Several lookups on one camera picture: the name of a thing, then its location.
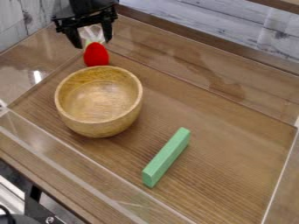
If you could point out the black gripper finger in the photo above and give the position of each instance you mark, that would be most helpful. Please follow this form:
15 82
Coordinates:
74 36
107 29

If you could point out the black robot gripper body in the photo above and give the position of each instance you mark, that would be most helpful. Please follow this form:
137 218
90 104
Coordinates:
79 13

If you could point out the red toy fruit green stem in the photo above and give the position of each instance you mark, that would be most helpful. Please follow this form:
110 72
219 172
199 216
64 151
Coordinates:
95 55

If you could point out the wooden bowl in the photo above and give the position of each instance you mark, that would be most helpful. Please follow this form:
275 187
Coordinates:
99 100

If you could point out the green rectangular block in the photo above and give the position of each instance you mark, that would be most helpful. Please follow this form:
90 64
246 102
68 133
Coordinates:
165 157

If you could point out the black table leg clamp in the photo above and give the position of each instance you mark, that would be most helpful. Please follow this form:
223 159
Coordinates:
35 210

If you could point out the clear acrylic corner bracket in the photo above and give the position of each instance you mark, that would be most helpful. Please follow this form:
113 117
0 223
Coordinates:
91 34

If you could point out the clear acrylic tray wall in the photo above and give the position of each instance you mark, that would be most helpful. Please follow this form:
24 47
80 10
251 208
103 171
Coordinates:
99 196

